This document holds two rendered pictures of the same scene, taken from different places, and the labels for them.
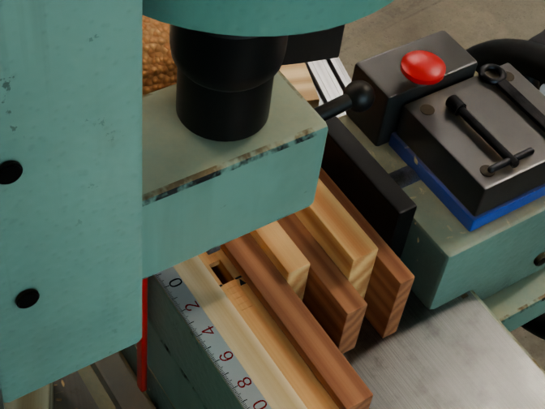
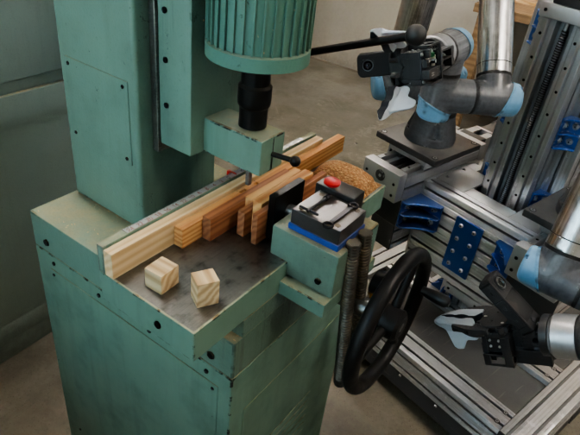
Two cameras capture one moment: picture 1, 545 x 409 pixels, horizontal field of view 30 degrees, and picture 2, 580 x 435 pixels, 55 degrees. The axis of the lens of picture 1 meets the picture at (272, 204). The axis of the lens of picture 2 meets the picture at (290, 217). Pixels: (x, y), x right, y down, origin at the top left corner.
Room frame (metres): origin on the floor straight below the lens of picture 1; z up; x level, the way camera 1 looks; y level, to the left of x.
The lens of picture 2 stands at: (0.19, -0.87, 1.50)
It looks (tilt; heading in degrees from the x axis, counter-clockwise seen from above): 34 degrees down; 71
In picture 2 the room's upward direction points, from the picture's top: 7 degrees clockwise
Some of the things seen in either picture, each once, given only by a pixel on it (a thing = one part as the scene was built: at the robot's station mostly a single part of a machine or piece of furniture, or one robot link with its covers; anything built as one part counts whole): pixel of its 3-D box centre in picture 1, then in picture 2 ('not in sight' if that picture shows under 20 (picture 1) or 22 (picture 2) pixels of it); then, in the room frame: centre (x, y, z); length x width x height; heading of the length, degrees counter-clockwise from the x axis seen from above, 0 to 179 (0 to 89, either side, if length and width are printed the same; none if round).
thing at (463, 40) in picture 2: not in sight; (448, 49); (0.84, 0.17, 1.18); 0.11 x 0.08 x 0.09; 39
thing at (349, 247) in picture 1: (288, 202); (282, 201); (0.46, -0.01, 0.94); 0.16 x 0.02 x 0.07; 39
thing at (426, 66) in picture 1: (422, 67); (331, 181); (0.52, -0.09, 1.02); 0.03 x 0.03 x 0.01
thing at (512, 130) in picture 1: (468, 118); (332, 209); (0.51, -0.12, 0.99); 0.13 x 0.11 x 0.06; 39
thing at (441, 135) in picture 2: not in sight; (432, 122); (1.04, 0.47, 0.87); 0.15 x 0.15 x 0.10
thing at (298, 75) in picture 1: (281, 101); not in sight; (0.57, 0.01, 0.92); 0.05 x 0.04 x 0.04; 111
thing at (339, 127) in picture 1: (390, 191); (299, 214); (0.47, -0.08, 0.95); 0.09 x 0.07 x 0.09; 39
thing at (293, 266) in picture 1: (231, 211); (274, 194); (0.45, 0.03, 0.93); 0.16 x 0.02 x 0.06; 39
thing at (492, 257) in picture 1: (446, 193); (324, 243); (0.51, -0.12, 0.92); 0.15 x 0.13 x 0.09; 39
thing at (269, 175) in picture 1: (186, 175); (242, 144); (0.39, 0.05, 1.03); 0.14 x 0.07 x 0.09; 129
